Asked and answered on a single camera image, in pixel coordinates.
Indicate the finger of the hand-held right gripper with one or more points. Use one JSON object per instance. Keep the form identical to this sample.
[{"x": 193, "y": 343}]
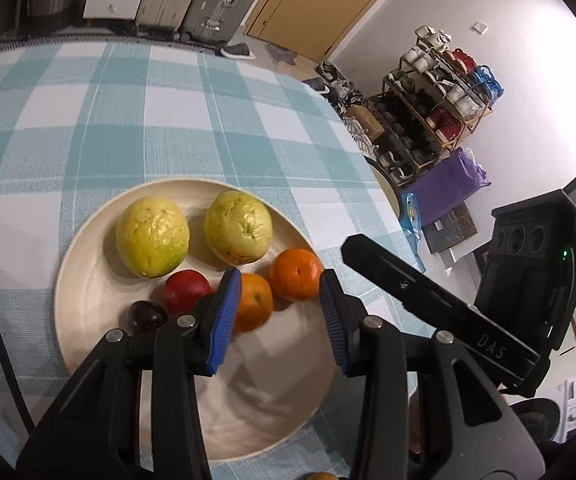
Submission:
[{"x": 393, "y": 275}]

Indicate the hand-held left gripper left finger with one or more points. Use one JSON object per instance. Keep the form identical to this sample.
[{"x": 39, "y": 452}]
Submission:
[{"x": 225, "y": 320}]

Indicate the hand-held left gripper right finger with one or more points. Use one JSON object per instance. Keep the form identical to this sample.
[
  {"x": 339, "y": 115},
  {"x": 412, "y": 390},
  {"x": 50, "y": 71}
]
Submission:
[{"x": 335, "y": 330}]

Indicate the orange mandarin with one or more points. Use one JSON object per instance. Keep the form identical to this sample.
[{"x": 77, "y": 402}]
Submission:
[
  {"x": 254, "y": 305},
  {"x": 296, "y": 275}
]

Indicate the red tomato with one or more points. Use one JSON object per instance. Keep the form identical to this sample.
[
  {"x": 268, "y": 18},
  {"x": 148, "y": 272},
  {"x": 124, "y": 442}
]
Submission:
[{"x": 185, "y": 290}]

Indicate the dark purple passion fruit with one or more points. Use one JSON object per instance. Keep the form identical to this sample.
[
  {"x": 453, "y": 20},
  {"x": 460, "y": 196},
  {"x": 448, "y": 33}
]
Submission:
[{"x": 146, "y": 316}]

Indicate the cream round plate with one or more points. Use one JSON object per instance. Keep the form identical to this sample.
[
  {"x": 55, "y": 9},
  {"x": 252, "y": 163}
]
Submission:
[{"x": 268, "y": 400}]

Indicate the yellow-green guava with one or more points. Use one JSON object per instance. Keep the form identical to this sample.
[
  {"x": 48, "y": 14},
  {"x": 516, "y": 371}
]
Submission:
[
  {"x": 152, "y": 237},
  {"x": 238, "y": 227}
]

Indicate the blue plastic bag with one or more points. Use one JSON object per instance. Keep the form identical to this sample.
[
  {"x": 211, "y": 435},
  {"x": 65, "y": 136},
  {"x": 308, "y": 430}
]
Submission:
[{"x": 412, "y": 220}]

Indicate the dark woven box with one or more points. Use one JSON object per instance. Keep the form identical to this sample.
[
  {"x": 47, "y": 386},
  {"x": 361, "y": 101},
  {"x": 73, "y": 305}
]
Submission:
[{"x": 455, "y": 225}]

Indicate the cream trash bin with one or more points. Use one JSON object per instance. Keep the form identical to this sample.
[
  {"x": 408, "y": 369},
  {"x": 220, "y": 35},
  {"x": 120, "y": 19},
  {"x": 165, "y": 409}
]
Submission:
[{"x": 387, "y": 185}]

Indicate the purple bag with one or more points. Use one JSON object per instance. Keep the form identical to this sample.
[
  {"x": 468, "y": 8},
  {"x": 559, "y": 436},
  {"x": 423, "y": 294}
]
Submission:
[{"x": 448, "y": 182}]

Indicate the cardboard box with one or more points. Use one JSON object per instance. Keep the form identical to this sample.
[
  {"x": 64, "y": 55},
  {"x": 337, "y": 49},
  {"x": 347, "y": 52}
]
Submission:
[{"x": 369, "y": 121}]

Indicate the wooden shoe rack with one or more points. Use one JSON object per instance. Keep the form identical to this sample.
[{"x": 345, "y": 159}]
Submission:
[{"x": 438, "y": 105}]

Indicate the pile of shoes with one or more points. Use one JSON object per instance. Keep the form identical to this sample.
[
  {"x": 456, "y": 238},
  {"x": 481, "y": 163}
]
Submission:
[{"x": 343, "y": 95}]

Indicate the teal checked tablecloth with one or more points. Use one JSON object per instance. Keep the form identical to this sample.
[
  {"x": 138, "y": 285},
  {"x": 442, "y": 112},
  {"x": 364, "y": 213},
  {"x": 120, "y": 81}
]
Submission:
[{"x": 117, "y": 110}]

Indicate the grey floor mat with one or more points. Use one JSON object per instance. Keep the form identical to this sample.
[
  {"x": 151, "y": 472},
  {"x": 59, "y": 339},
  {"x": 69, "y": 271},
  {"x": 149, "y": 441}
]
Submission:
[{"x": 283, "y": 54}]

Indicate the dark grey slipper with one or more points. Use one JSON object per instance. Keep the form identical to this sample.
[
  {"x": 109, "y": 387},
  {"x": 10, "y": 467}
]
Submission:
[{"x": 238, "y": 52}]

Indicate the wooden door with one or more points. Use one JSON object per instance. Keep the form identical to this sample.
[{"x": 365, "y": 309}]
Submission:
[{"x": 318, "y": 5}]

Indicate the silver suitcase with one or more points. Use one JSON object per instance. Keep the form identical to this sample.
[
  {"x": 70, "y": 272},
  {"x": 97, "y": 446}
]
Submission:
[{"x": 222, "y": 0}]

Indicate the white light switch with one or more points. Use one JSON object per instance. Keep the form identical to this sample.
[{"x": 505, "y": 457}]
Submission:
[{"x": 479, "y": 27}]

